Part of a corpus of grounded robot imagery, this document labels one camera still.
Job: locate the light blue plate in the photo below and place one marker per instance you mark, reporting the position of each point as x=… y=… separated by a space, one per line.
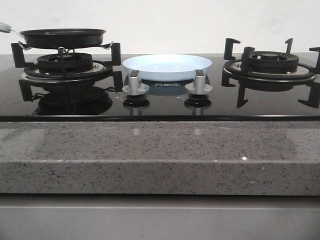
x=167 y=67

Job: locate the black frying pan green handle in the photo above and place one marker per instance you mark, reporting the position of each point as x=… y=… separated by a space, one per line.
x=68 y=38

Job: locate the left silver stove knob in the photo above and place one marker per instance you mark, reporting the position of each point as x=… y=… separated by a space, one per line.
x=135 y=86

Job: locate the silver stove knob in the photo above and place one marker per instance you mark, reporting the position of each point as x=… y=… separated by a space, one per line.
x=199 y=86
x=135 y=86

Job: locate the right silver stove knob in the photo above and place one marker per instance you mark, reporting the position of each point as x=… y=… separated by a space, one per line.
x=199 y=86

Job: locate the black glass gas cooktop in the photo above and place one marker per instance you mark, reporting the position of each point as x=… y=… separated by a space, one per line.
x=232 y=99

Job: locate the left burner black pan support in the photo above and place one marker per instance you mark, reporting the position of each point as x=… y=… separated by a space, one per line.
x=66 y=71

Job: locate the burner black pan support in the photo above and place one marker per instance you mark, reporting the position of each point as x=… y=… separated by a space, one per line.
x=269 y=71
x=66 y=71

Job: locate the right burner black pan support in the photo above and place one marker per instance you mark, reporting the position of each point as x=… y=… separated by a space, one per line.
x=269 y=71

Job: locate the grey cabinet front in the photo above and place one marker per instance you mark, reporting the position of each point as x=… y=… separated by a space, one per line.
x=158 y=218

